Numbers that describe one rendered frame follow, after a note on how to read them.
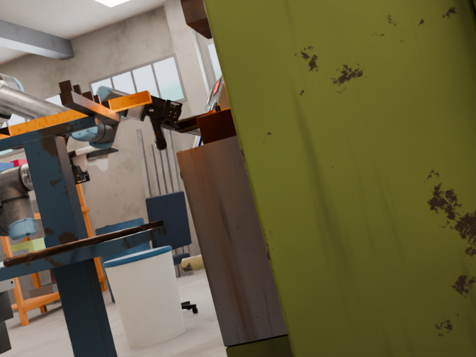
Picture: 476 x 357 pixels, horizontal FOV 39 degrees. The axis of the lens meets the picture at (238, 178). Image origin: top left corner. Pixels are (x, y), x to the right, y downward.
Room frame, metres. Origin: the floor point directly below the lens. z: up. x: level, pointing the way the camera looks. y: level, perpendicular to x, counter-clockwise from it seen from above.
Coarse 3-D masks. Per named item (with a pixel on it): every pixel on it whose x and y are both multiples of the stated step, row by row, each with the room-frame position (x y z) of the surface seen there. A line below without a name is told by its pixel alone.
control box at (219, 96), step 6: (216, 84) 2.25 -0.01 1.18; (222, 84) 2.10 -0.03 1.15; (210, 90) 2.42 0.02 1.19; (222, 90) 2.10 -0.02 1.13; (210, 96) 2.34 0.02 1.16; (216, 96) 2.16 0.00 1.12; (222, 96) 2.10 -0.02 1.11; (210, 102) 2.29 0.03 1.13; (216, 102) 2.11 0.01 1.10; (222, 102) 2.10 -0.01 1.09; (228, 102) 2.10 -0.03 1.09; (210, 108) 2.23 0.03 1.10; (222, 108) 2.09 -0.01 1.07
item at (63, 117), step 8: (128, 96) 1.33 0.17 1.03; (136, 96) 1.33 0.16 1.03; (144, 96) 1.33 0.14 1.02; (112, 104) 1.33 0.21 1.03; (120, 104) 1.33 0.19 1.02; (128, 104) 1.33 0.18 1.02; (136, 104) 1.33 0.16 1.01; (144, 104) 1.36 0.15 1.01; (64, 112) 1.34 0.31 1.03; (72, 112) 1.34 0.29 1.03; (32, 120) 1.34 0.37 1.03; (40, 120) 1.34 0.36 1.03; (48, 120) 1.34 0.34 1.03; (56, 120) 1.34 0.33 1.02; (64, 120) 1.34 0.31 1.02; (16, 128) 1.34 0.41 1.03; (24, 128) 1.34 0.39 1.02; (32, 128) 1.34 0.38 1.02; (40, 128) 1.34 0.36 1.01
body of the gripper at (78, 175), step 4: (72, 164) 1.74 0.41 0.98; (72, 168) 1.75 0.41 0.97; (76, 168) 1.74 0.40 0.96; (80, 168) 1.77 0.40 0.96; (76, 172) 1.74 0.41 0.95; (80, 172) 1.77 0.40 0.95; (84, 172) 1.79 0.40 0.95; (76, 176) 1.74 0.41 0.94; (80, 176) 1.75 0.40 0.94; (88, 176) 1.80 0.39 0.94; (76, 180) 1.74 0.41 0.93; (80, 180) 1.75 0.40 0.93; (88, 180) 1.80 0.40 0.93
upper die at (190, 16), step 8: (184, 0) 1.61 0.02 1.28; (192, 0) 1.60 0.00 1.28; (200, 0) 1.60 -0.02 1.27; (184, 8) 1.61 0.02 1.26; (192, 8) 1.61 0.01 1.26; (200, 8) 1.60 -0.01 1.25; (184, 16) 1.61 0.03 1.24; (192, 16) 1.61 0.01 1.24; (200, 16) 1.60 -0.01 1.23; (192, 24) 1.62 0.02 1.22; (200, 24) 1.64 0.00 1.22; (208, 24) 1.66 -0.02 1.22; (200, 32) 1.71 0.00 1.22; (208, 32) 1.73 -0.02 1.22
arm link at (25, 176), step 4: (24, 164) 1.79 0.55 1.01; (24, 168) 1.78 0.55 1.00; (24, 172) 1.77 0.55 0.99; (28, 172) 1.77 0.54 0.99; (24, 176) 1.76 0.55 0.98; (28, 176) 1.77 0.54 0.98; (24, 180) 1.77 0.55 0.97; (28, 180) 1.77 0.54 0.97; (24, 184) 1.78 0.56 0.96; (28, 184) 1.78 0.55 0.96; (32, 184) 1.77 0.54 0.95; (28, 188) 1.79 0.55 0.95; (32, 188) 1.79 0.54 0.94
